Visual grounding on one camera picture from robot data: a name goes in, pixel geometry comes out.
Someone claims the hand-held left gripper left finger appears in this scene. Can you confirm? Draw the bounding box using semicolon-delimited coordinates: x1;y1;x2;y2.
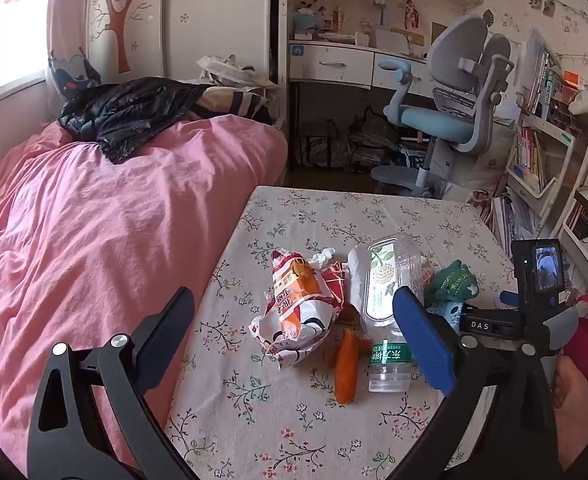
26;286;197;480

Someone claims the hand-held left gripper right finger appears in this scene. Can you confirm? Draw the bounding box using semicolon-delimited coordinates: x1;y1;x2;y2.
391;286;559;480

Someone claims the small white blue tube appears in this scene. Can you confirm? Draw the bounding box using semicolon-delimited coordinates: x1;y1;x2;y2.
441;300;467;333

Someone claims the clear plastic bottle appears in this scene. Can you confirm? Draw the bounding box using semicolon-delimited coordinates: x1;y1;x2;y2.
348;232;427;393

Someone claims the orange carrot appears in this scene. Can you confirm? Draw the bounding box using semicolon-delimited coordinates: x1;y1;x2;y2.
334;327;372;405

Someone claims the red white snack bag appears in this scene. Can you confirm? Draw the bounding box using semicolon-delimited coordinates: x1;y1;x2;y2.
249;250;349;368

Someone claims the white tissue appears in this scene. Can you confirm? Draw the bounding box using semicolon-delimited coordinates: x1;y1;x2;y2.
308;247;337;268

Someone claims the person's right forearm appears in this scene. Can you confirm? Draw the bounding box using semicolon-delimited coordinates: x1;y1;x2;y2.
554;355;588;468

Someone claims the white book rack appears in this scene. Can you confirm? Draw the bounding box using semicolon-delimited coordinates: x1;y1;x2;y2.
494;25;577;258
561;110;588;281

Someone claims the pink duvet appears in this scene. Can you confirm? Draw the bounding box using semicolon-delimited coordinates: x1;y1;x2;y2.
0;115;289;480

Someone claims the white paper bag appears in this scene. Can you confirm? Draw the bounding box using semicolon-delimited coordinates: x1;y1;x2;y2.
474;125;517;191

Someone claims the floral tablecloth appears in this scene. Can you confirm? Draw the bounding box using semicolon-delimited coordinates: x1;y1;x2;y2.
164;186;519;480

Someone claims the grey blue desk chair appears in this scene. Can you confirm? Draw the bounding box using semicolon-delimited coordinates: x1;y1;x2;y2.
371;14;517;201

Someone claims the black storage bag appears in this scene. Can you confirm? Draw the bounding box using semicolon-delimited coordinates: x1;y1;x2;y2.
349;109;401;172
300;119;349;168

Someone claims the black jacket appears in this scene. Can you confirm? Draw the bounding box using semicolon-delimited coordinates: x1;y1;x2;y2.
58;77;215;165

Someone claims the white desk drawer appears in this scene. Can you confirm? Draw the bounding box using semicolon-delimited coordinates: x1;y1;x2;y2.
290;42;375;81
374;52;437;97

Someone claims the striped pillow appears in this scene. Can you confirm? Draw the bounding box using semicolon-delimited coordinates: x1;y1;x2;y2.
196;85;279;121

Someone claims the white tote bag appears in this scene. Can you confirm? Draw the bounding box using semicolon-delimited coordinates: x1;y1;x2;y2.
196;54;269;86

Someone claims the white desk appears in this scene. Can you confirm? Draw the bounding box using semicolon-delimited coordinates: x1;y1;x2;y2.
286;37;474;103

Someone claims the white wardrobe with tree decal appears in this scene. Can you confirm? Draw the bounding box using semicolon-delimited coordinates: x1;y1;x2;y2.
84;0;275;83

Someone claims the pink curtain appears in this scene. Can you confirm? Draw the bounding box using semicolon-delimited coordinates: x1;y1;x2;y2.
46;0;96;96

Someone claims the teal desk item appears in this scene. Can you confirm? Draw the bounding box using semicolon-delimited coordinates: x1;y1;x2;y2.
293;11;325;34

